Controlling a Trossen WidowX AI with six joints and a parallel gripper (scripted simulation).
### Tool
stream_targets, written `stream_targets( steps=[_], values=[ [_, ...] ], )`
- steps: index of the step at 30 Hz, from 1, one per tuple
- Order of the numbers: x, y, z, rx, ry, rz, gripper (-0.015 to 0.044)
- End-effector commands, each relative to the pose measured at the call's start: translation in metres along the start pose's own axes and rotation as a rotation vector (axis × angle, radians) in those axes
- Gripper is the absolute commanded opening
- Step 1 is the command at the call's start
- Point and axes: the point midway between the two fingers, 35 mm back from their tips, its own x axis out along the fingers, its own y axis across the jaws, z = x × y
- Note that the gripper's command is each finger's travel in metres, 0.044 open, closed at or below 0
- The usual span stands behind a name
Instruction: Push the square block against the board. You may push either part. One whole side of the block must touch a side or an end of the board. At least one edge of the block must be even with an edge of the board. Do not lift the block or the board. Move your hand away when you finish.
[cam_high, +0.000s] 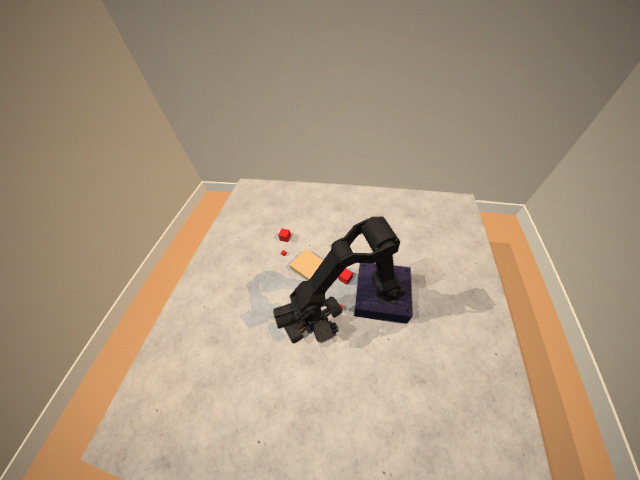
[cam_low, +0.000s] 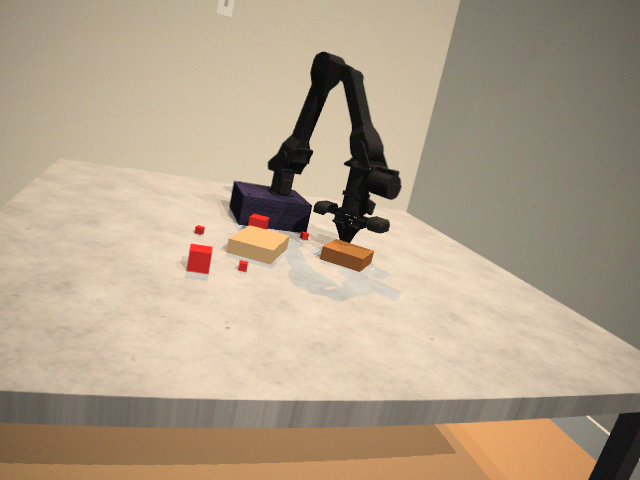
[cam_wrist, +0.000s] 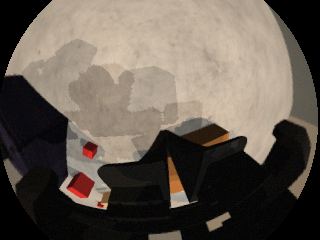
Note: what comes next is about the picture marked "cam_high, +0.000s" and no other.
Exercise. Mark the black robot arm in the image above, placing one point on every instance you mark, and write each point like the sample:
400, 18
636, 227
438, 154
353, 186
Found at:
309, 296

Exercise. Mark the red square block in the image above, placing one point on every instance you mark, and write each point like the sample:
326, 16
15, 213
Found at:
346, 276
284, 235

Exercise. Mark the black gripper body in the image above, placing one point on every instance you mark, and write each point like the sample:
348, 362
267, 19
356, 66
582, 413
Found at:
293, 331

